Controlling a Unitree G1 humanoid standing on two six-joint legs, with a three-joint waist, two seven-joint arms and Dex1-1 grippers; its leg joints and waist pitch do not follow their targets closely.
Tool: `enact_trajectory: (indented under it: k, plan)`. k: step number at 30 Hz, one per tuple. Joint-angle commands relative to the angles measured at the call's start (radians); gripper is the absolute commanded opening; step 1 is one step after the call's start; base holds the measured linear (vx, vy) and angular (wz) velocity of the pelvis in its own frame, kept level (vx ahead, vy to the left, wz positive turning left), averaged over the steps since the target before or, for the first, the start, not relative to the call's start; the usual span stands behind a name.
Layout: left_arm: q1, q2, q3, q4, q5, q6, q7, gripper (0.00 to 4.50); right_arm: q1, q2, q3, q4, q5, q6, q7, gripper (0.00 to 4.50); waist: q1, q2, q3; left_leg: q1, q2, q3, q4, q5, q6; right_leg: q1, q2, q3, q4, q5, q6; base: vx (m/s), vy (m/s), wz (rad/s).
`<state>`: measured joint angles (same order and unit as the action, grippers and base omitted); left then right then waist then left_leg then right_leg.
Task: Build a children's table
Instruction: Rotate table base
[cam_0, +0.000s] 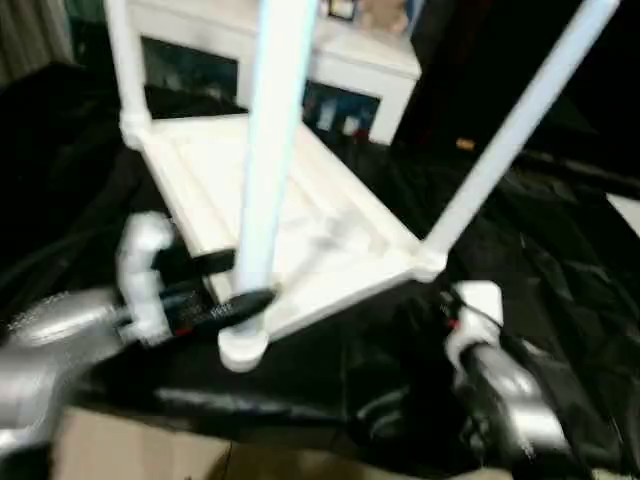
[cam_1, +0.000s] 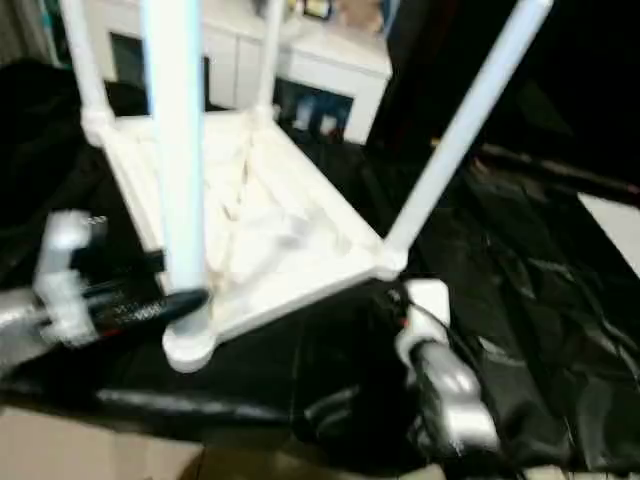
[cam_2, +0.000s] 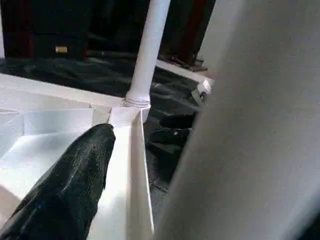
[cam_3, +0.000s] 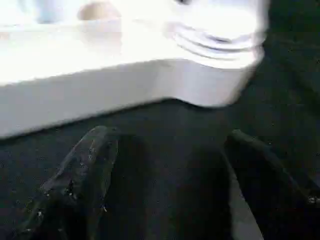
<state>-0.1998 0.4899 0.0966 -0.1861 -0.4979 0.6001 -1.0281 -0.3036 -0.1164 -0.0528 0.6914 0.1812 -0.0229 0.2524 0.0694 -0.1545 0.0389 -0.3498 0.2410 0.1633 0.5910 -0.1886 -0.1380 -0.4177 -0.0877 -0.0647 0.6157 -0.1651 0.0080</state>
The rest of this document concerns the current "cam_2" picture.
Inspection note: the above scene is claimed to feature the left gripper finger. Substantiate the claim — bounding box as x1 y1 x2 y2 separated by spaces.
0 124 116 240

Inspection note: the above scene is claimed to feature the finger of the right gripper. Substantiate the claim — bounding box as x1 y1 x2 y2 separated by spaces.
159 113 196 128
147 127 193 151

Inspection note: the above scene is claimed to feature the white plastic table top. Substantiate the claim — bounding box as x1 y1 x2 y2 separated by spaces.
0 73 156 240

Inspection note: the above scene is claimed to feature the white cabinet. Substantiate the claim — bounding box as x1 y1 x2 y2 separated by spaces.
0 0 6 59

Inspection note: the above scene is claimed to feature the white flat board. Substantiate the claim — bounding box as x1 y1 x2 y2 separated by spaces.
156 58 216 83

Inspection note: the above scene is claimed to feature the tall black cabinet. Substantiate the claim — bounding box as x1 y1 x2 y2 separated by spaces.
29 0 88 60

